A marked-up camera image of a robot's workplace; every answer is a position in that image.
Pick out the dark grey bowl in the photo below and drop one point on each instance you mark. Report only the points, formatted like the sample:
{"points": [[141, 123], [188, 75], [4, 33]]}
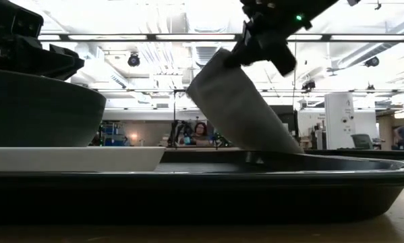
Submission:
{"points": [[39, 111]]}

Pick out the black computer monitor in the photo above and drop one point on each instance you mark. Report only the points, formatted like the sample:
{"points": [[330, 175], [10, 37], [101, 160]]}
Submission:
{"points": [[287, 118]]}

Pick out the black serving tray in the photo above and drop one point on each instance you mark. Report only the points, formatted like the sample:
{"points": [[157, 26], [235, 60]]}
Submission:
{"points": [[222, 195]]}

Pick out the white square pillar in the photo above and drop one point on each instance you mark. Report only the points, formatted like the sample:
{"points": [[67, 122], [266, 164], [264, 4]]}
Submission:
{"points": [[340, 121]]}

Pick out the grey office chair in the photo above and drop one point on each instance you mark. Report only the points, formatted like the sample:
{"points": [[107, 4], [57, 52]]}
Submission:
{"points": [[361, 141]]}

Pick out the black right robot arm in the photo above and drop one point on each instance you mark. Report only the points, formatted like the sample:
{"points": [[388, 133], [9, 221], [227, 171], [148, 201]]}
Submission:
{"points": [[316, 10]]}

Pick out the white round plate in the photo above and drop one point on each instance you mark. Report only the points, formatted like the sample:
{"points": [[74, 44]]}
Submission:
{"points": [[73, 158]]}

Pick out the grey cloth napkin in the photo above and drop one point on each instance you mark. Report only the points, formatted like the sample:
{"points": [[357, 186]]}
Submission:
{"points": [[238, 108]]}

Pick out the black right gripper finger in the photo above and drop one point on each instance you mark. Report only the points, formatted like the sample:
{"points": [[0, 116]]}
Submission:
{"points": [[281, 57], [238, 57]]}

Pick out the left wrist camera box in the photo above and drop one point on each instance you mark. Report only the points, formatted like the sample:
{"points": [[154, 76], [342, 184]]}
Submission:
{"points": [[24, 22]]}

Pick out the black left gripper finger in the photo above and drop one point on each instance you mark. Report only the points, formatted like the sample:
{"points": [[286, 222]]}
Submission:
{"points": [[62, 50], [50, 65]]}

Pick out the black aluminium table frame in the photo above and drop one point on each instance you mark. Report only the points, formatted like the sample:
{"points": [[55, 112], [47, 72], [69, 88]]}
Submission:
{"points": [[195, 37]]}

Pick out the black ceiling spotlight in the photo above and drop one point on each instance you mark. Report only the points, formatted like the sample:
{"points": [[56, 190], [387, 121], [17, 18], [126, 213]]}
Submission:
{"points": [[134, 60], [308, 85], [372, 61]]}

